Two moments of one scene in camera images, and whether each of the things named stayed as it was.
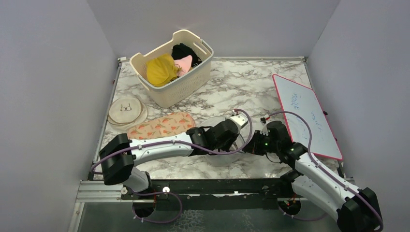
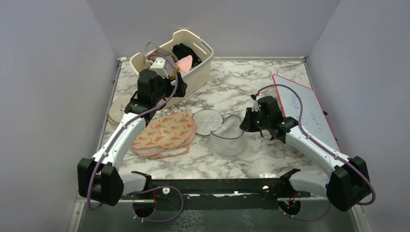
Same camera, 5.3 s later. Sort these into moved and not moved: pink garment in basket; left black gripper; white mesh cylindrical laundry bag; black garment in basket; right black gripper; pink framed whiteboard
Moved: right black gripper; white mesh cylindrical laundry bag; left black gripper
Not moved: pink garment in basket; pink framed whiteboard; black garment in basket
